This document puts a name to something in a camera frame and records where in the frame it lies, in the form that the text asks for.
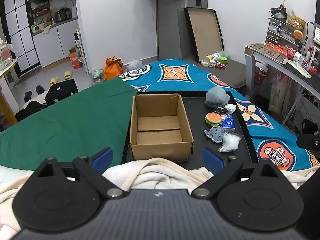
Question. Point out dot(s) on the dark model figure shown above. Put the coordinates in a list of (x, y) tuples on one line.
[(277, 11)]

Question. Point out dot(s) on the large glass jar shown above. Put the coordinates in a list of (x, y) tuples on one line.
[(4, 52)]

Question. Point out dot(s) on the red basket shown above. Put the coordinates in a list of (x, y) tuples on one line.
[(261, 75)]

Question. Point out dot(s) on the small red toy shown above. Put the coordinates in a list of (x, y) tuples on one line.
[(221, 65)]

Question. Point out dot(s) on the orange bag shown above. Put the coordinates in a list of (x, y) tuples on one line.
[(113, 67)]

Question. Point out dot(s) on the grey desk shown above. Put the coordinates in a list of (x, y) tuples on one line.
[(297, 73)]

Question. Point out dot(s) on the grey door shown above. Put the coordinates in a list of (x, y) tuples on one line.
[(172, 30)]

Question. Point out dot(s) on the orange round plush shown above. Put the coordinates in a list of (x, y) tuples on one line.
[(298, 34)]

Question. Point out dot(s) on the engraved cardboard boards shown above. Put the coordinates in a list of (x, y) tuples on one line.
[(267, 50)]

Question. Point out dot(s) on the grey plush toy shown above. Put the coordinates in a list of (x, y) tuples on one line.
[(217, 97)]

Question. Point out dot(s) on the black cube stool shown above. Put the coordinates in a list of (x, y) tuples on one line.
[(61, 91)]

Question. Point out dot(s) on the small green jar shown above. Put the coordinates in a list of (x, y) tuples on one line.
[(223, 60)]

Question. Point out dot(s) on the grey bench cushion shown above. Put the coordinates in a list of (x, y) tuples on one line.
[(232, 72)]

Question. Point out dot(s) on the white kitchen cabinets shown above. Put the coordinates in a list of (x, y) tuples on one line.
[(57, 42)]

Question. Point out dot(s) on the black rice cooker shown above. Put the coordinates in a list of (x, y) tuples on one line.
[(63, 13)]

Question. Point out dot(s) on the beige tote bag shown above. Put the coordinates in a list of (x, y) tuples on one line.
[(277, 92)]

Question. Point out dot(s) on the black monitor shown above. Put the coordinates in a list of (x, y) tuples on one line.
[(317, 7)]

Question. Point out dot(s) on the yellow slipper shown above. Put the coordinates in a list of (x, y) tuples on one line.
[(68, 74), (53, 81)]

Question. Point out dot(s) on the blue tissue pack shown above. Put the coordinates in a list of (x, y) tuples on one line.
[(228, 124)]

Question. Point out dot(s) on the black scrunchie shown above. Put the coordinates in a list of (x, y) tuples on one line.
[(220, 110)]

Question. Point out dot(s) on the white bottle green label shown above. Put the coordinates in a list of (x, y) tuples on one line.
[(217, 55)]

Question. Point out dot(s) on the brown cardboard box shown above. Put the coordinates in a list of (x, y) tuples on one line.
[(160, 150)]

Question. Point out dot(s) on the black box under desk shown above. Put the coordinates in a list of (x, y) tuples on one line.
[(308, 127)]

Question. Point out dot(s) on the black shallow tray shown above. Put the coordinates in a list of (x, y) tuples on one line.
[(197, 120)]

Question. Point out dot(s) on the orange cardboard box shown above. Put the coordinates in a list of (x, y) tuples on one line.
[(75, 60)]

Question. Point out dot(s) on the small white figure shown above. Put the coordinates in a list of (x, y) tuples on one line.
[(212, 63)]

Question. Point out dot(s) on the black framed box lid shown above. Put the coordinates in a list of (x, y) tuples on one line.
[(205, 35)]

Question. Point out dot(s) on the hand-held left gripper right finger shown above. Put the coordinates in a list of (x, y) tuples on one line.
[(212, 158)]

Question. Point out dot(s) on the black slipper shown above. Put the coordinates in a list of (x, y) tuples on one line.
[(40, 89), (28, 95)]

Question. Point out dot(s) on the red plastic bottle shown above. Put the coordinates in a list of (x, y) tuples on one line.
[(292, 52)]

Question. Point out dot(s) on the black framed glass door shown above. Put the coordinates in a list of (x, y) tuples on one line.
[(17, 30)]

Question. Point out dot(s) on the white plastic bag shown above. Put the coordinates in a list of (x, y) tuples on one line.
[(135, 65)]

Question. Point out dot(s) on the white charger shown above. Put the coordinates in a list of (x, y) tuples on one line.
[(203, 63)]

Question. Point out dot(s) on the grey drawer organizer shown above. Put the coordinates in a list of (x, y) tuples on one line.
[(280, 32)]

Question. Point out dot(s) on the green cloth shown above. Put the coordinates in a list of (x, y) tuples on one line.
[(62, 125)]

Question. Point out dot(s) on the clear plastic bag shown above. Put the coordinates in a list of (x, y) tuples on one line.
[(230, 142)]

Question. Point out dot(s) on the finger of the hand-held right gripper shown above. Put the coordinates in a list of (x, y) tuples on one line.
[(308, 141)]

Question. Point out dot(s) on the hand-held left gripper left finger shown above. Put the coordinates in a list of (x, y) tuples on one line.
[(102, 158)]

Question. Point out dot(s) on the grey leaning panel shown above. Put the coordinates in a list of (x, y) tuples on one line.
[(181, 30)]

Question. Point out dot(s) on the grey knitted toy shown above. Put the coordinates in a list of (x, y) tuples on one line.
[(216, 134)]

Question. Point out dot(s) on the blue patterned blanket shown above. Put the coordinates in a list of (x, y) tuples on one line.
[(175, 80)]

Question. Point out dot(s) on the white keyboard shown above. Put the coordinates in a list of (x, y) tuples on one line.
[(317, 36)]

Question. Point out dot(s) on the clear bag with greens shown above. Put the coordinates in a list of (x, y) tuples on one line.
[(97, 73)]

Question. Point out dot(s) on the burger plush toy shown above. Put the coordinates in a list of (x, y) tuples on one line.
[(213, 118)]

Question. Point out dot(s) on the white fleece blanket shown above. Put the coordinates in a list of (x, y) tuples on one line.
[(155, 172)]

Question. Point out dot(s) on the black and white clothing pile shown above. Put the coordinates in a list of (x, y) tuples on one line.
[(32, 106)]

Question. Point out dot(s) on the yellow table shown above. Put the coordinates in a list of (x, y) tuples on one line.
[(5, 80)]

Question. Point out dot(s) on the wicker basket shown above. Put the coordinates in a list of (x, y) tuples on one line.
[(295, 22)]

